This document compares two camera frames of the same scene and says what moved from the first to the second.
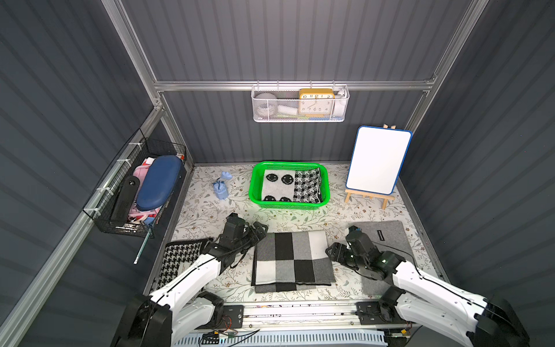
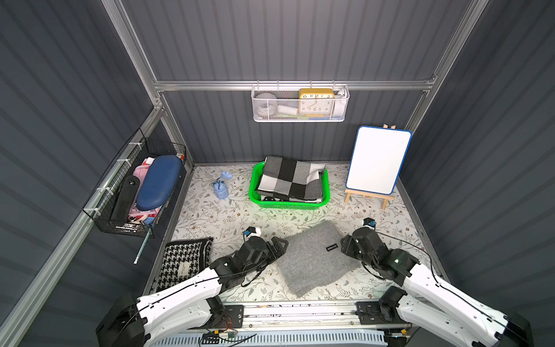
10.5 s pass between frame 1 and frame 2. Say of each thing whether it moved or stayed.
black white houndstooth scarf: stayed
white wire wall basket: stayed
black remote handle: stayed
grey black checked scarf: moved
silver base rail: stayed
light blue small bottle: stayed
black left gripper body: moved
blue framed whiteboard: stayed
